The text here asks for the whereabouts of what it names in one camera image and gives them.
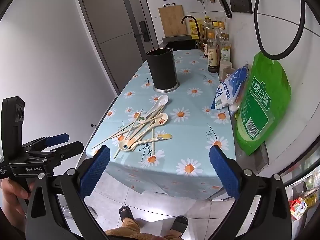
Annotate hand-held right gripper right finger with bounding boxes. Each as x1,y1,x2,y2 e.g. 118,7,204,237
209,145,299,240

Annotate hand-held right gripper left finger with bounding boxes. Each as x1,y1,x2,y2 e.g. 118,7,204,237
25,145,111,240

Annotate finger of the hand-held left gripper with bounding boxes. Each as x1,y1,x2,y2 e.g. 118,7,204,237
22,133,70,151
26,141,84,167

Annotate cream spoon with yellow handle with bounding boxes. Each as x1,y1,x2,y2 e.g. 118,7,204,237
118,133,173,152

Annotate pile of cream chopsticks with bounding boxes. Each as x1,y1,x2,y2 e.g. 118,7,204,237
92,104,165,160

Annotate cream spoon with pink print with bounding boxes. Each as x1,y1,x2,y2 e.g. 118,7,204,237
126,112,169,142

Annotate black utensil holder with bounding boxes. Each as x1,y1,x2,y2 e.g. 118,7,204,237
146,47,180,92

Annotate person's left hand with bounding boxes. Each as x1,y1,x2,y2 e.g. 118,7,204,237
0,179,36,215

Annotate black slipper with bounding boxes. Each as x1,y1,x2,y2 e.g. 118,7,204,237
170,215,189,238
119,205,135,222

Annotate blue daisy tablecloth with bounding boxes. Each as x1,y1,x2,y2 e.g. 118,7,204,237
85,49,237,200

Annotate brown fleece trousers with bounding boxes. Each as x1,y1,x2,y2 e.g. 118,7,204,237
104,217,182,240

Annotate glass-front cabinet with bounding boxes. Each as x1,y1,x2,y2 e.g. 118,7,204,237
277,145,320,224

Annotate green sugar bag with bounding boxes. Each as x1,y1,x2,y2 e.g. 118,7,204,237
235,51,292,156

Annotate blue and white salt bag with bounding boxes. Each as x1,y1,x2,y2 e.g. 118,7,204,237
211,64,250,110

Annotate black cap sauce bottle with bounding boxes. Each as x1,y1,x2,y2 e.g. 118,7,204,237
207,32,221,73

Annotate grey door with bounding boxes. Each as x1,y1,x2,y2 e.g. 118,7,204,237
76,0,160,96

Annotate gold cap green label bottle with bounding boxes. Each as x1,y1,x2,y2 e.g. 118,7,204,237
219,33,232,63

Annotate large soy sauce bottle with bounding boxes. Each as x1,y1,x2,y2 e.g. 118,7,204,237
202,34,209,58

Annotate black sink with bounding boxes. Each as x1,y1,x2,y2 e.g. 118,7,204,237
162,35,201,51

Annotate yellow cap bottle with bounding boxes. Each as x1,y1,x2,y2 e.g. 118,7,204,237
217,21,227,43

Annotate cooking oil bottle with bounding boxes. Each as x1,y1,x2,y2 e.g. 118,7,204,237
201,17,213,43

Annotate yellow dish soap bottle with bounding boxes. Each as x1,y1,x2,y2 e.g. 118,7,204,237
189,18,202,40

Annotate black faucet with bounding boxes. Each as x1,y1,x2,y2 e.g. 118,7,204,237
181,16,202,42

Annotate wooden cutting board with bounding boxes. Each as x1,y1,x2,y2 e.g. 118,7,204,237
158,3,188,37

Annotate black door lock handle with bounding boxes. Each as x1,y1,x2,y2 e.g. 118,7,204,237
134,21,150,42

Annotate black cable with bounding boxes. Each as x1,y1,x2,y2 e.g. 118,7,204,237
251,0,307,60

